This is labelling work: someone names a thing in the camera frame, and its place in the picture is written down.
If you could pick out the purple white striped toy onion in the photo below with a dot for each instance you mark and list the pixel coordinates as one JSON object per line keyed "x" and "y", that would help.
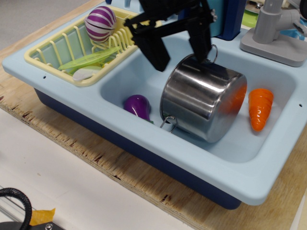
{"x": 100, "y": 24}

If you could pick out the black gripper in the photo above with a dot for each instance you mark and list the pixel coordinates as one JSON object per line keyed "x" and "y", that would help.
{"x": 166, "y": 17}

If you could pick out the grey toy faucet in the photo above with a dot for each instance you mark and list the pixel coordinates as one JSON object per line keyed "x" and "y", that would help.
{"x": 265, "y": 39}

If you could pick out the white toy vegetable piece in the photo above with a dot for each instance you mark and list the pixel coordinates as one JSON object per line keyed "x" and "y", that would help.
{"x": 85, "y": 73}

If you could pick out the orange toy carrot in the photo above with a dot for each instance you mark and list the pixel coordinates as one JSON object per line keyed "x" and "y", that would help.
{"x": 259, "y": 105}

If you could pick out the teal toy cup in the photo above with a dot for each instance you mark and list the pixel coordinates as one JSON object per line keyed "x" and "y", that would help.
{"x": 216, "y": 16}

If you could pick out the wooden plywood board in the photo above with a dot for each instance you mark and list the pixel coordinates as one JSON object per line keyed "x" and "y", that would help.
{"x": 94, "y": 185}

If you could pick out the green toy plate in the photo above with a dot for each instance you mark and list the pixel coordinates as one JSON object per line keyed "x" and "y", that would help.
{"x": 249, "y": 19}

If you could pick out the stainless steel pot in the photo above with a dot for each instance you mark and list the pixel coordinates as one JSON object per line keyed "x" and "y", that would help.
{"x": 202, "y": 99}

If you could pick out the yellow dish rack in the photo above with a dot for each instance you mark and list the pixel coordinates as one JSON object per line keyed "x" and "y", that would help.
{"x": 73, "y": 42}

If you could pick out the yellow tape piece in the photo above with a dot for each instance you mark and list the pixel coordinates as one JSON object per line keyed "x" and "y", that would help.
{"x": 41, "y": 216}

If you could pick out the dark blue holder box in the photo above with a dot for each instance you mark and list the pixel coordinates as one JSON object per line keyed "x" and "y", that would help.
{"x": 229, "y": 18}

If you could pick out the light blue toy sink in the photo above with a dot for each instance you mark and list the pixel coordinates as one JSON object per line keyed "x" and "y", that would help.
{"x": 240, "y": 168}

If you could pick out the purple toy eggplant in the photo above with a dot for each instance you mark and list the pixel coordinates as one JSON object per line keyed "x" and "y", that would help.
{"x": 138, "y": 105}

